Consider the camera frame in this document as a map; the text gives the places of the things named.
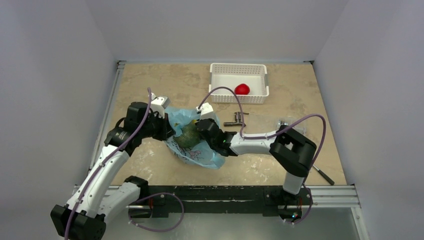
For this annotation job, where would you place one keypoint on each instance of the black handled tool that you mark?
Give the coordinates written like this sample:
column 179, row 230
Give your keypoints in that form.
column 324, row 175

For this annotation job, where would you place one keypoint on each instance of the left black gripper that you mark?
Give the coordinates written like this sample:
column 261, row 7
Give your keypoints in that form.
column 166, row 130

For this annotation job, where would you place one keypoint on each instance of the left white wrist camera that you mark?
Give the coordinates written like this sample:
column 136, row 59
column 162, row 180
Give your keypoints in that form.
column 159, row 103

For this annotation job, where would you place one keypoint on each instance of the red fake apple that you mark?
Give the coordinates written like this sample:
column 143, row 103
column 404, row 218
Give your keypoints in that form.
column 242, row 89

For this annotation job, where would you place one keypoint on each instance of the white perforated plastic basket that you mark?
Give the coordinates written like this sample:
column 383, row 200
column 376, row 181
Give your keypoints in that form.
column 231, row 75

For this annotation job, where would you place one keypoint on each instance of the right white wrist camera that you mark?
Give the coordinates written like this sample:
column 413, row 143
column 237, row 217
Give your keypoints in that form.
column 206, row 111

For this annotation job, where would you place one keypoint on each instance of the blue printed plastic bag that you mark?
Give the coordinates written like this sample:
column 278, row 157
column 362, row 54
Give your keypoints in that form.
column 201, row 155

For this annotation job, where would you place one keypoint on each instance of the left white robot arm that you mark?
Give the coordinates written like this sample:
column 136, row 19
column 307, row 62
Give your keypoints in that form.
column 86, row 214

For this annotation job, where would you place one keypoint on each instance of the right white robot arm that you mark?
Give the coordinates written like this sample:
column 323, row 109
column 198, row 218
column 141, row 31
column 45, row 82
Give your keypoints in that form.
column 291, row 149

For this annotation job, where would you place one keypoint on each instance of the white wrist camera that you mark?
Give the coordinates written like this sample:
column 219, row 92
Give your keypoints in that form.
column 159, row 103
column 206, row 111

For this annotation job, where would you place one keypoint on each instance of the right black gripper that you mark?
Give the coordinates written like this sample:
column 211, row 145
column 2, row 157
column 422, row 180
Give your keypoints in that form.
column 204, row 125

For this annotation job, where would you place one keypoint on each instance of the clear plastic screw box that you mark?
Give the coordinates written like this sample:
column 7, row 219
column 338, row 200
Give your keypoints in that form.
column 288, row 120

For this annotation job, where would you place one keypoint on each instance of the dark green fake broccoli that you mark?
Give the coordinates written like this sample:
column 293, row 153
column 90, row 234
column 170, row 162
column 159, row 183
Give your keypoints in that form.
column 189, row 137

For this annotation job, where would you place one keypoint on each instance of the dark metal faucet tap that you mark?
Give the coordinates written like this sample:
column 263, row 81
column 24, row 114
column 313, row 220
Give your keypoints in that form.
column 237, row 120

